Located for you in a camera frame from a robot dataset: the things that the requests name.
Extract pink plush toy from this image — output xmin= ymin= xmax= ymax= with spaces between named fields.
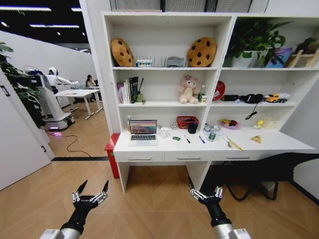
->
xmin=178 ymin=75 xmax=200 ymax=105

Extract black floor cable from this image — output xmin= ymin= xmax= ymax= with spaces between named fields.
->
xmin=46 ymin=129 xmax=108 ymax=159

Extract black rectangular box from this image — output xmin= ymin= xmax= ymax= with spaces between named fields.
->
xmin=221 ymin=94 xmax=241 ymax=102

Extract white door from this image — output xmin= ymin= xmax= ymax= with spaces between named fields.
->
xmin=0 ymin=69 xmax=52 ymax=192

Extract white standing table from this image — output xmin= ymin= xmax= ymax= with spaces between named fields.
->
xmin=55 ymin=88 xmax=104 ymax=120

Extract white wheeled robot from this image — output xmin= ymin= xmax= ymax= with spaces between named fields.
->
xmin=24 ymin=65 xmax=81 ymax=132

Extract purple bowl with fruit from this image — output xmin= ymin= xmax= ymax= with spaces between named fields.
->
xmin=219 ymin=119 xmax=242 ymax=130

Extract reed diffuser with dark sticks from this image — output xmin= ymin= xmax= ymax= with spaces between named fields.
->
xmin=135 ymin=78 xmax=147 ymax=104

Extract green bottle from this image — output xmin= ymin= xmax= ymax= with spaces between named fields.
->
xmin=197 ymin=85 xmax=206 ymax=103

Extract black fuzzy headset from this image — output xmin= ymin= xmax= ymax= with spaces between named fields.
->
xmin=240 ymin=93 xmax=265 ymax=105

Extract red cabinet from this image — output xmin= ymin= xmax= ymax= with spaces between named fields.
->
xmin=104 ymin=132 xmax=121 ymax=180

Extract red mesh basket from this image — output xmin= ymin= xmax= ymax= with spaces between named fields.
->
xmin=176 ymin=115 xmax=200 ymax=130

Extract pink book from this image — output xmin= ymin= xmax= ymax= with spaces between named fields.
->
xmin=116 ymin=82 xmax=125 ymax=105

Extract white books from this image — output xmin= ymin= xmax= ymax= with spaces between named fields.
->
xmin=123 ymin=79 xmax=132 ymax=105

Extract black hanging cable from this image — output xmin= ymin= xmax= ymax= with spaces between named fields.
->
xmin=245 ymin=103 xmax=258 ymax=120

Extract wire file rack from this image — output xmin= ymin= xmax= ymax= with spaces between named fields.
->
xmin=136 ymin=55 xmax=167 ymax=68

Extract clear plastic packaging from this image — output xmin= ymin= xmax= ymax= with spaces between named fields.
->
xmin=202 ymin=122 xmax=223 ymax=136

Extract grey plastic tray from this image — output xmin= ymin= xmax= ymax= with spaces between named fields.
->
xmin=166 ymin=56 xmax=186 ymax=68

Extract silver laptop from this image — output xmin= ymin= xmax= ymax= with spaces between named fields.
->
xmin=128 ymin=119 xmax=159 ymax=147

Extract black book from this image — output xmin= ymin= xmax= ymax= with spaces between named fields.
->
xmin=129 ymin=76 xmax=140 ymax=104

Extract purple blue picture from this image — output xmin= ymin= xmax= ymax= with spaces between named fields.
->
xmin=265 ymin=47 xmax=294 ymax=69

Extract small box with coloured print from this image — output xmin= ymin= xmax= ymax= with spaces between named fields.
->
xmin=136 ymin=59 xmax=153 ymax=68

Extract green potted plant white pot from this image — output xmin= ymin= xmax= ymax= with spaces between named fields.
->
xmin=227 ymin=19 xmax=289 ymax=68

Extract tall green leafy plant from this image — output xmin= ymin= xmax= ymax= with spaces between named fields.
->
xmin=0 ymin=41 xmax=47 ymax=129

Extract wooden easel stand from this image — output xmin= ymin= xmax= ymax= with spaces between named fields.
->
xmin=285 ymin=49 xmax=319 ymax=68

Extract black folding chair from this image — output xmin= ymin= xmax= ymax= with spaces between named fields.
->
xmin=202 ymin=151 xmax=319 ymax=201

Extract red round fan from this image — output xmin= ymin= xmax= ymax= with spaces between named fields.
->
xmin=212 ymin=80 xmax=226 ymax=102

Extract yellow ruler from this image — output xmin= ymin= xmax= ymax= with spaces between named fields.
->
xmin=222 ymin=135 xmax=243 ymax=151

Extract round cookie pillow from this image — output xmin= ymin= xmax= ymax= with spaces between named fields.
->
xmin=110 ymin=37 xmax=135 ymax=67
xmin=186 ymin=37 xmax=217 ymax=68

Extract white desk with shelves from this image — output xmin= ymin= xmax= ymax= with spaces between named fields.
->
xmin=101 ymin=11 xmax=319 ymax=194

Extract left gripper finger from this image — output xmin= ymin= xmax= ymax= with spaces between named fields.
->
xmin=71 ymin=180 xmax=88 ymax=203
xmin=90 ymin=180 xmax=110 ymax=204

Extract person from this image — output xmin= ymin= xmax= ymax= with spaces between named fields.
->
xmin=85 ymin=74 xmax=102 ymax=102

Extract yellow toy truck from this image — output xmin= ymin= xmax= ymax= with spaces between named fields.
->
xmin=265 ymin=93 xmax=288 ymax=104

